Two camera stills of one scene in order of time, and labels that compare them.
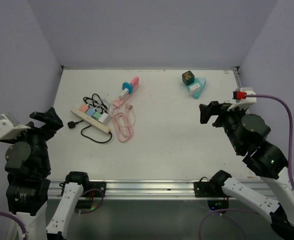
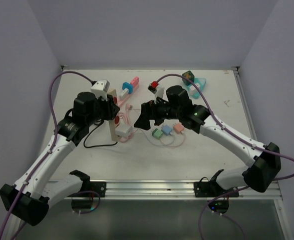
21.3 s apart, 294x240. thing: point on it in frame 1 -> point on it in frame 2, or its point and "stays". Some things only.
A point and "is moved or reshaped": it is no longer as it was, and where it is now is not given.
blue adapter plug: [128, 86] stays
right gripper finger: [214, 108] -> [142, 121]
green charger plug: [96, 115] is moved or reshaped
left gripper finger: [44, 116] -> [111, 113]
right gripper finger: [218, 123] -> [158, 121]
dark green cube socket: [188, 77] stays
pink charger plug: [84, 108] is moved or reshaped
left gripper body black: [36, 136] -> [100, 106]
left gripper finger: [54, 122] -> [111, 102]
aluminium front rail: [148, 190] stays
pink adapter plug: [135, 81] stays
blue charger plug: [90, 111] is moved or reshaped
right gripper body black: [230, 118] -> [161, 110]
